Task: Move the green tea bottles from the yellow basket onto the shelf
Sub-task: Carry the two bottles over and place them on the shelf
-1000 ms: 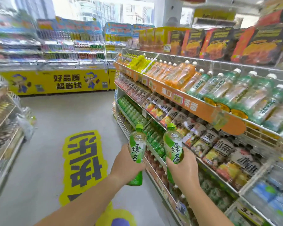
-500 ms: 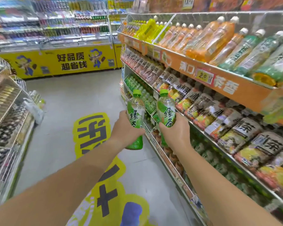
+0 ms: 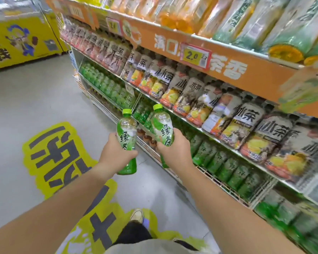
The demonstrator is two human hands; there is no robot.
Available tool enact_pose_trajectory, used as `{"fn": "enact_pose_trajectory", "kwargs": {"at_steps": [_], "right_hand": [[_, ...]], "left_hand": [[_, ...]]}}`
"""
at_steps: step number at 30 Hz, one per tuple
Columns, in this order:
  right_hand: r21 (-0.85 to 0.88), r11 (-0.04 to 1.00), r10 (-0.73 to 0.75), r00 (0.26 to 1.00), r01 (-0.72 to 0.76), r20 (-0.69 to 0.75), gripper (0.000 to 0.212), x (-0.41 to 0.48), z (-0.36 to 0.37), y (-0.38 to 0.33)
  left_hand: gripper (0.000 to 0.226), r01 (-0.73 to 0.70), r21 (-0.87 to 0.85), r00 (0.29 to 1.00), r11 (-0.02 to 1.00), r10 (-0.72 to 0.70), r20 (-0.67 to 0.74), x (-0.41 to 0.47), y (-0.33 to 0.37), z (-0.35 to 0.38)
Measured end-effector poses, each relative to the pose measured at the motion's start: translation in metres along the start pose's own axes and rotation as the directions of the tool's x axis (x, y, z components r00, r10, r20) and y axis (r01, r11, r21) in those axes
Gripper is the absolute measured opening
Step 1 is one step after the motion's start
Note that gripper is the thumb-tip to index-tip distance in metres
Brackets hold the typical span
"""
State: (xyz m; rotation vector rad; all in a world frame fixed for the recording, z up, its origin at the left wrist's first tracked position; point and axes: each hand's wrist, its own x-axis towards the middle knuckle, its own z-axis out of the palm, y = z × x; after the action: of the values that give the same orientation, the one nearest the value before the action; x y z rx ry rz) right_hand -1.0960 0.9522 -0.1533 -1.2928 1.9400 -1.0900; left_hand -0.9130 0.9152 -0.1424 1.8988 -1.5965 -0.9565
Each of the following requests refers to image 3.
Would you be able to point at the green tea bottle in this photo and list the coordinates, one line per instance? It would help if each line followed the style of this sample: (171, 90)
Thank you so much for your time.
(127, 134)
(163, 124)

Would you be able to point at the person's left trouser leg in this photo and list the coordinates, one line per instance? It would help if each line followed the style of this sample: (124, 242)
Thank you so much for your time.
(132, 234)

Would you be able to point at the person's right hand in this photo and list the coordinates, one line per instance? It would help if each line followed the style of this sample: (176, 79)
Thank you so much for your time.
(177, 153)

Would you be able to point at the person's right trouser leg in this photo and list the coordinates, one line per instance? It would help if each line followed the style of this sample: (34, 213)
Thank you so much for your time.
(184, 244)

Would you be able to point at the yellow cartoon floor sticker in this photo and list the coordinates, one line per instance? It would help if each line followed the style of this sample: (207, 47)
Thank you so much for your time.
(58, 156)

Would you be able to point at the red framed price tag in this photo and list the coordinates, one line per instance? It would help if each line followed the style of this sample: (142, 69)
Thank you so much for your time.
(194, 56)

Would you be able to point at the person's beige shirt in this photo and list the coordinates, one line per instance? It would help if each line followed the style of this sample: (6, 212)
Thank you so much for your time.
(148, 248)

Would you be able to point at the person's left forearm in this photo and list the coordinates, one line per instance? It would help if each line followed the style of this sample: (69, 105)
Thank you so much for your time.
(42, 216)

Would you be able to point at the row of large green-capped bottles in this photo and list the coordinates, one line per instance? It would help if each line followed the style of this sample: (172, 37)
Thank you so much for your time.
(294, 222)

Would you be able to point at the person's right forearm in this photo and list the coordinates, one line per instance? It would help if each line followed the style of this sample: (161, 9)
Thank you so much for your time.
(233, 216)

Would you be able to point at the row of pink label bottles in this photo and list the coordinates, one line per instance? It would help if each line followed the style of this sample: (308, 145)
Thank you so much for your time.
(95, 44)

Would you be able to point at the row of dark tea bottles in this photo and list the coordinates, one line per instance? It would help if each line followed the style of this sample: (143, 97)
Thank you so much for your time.
(190, 95)

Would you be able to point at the yellow display counter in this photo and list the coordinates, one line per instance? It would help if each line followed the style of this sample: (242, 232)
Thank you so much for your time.
(21, 42)

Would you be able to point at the row of green label bottles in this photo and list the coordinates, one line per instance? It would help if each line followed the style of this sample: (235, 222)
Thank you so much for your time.
(108, 84)

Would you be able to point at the pink framed price tag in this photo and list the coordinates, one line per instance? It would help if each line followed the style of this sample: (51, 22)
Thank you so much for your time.
(113, 25)

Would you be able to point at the person's trouser leg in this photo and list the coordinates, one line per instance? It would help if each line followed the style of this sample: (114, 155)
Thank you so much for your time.
(132, 234)
(184, 244)

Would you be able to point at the row of dark green bottles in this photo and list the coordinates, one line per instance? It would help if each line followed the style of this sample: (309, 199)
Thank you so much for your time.
(141, 115)

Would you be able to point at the row of orange-brown bottles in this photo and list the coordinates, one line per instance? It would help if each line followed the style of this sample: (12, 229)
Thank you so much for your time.
(147, 138)

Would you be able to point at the person's left hand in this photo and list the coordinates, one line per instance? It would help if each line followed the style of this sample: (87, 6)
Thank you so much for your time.
(114, 156)

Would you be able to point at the person's left shoe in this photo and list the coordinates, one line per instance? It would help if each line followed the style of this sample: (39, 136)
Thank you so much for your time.
(136, 215)

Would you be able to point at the row of clear green bottles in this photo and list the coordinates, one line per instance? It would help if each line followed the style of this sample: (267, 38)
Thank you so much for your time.
(267, 23)

